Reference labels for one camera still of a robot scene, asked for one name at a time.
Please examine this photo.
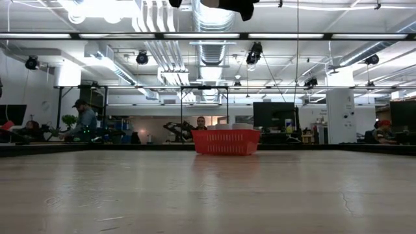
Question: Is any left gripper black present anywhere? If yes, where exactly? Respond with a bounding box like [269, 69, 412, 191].
[168, 0, 261, 22]

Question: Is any person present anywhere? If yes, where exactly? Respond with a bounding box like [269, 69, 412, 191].
[194, 116, 209, 131]
[373, 119, 399, 145]
[16, 120, 45, 142]
[60, 99, 98, 142]

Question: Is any black overhead light bar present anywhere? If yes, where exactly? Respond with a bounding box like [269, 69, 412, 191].
[0, 31, 416, 42]

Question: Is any green potted plant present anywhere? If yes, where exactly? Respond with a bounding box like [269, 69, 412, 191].
[61, 114, 79, 143]

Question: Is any black metal rig frame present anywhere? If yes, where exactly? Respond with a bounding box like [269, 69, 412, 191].
[55, 84, 110, 131]

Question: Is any silver ceiling air duct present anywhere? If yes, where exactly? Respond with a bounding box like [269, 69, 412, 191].
[191, 0, 237, 66]

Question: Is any black computer monitor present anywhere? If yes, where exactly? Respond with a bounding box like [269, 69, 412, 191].
[389, 100, 416, 133]
[0, 104, 28, 127]
[253, 101, 297, 128]

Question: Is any red plastic basket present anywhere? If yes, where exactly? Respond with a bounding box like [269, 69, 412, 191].
[191, 129, 261, 156]

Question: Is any black aluminium table frame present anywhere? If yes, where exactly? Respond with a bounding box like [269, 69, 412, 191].
[0, 142, 416, 157]

